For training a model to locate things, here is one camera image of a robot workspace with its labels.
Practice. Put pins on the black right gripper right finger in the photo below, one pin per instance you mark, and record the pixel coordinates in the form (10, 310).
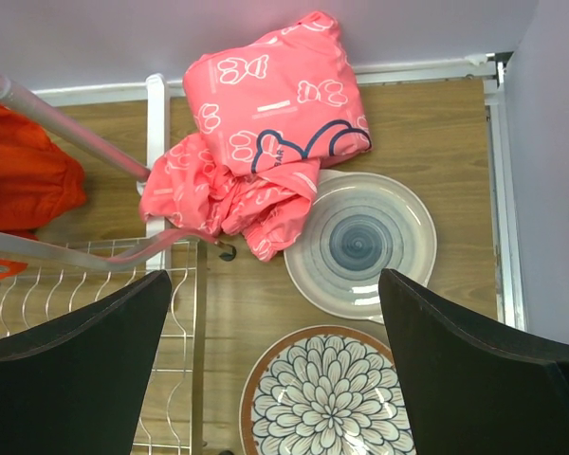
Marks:
(471, 384)

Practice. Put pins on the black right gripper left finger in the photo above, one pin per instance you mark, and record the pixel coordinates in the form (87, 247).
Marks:
(76, 384)

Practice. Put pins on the flower plate brown rim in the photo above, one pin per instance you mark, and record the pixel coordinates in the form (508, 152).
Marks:
(325, 389)

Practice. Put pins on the cream plate blue swirl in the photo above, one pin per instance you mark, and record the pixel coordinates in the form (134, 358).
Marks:
(360, 224)

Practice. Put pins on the orange garment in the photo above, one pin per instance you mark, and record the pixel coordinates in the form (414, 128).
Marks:
(38, 181)

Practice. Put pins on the pink printed garment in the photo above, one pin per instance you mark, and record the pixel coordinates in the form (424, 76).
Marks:
(269, 116)

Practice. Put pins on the steel wire dish rack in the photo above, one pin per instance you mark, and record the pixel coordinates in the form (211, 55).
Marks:
(41, 281)

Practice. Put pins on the white clothes rail frame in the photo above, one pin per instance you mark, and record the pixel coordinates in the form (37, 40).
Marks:
(490, 68)

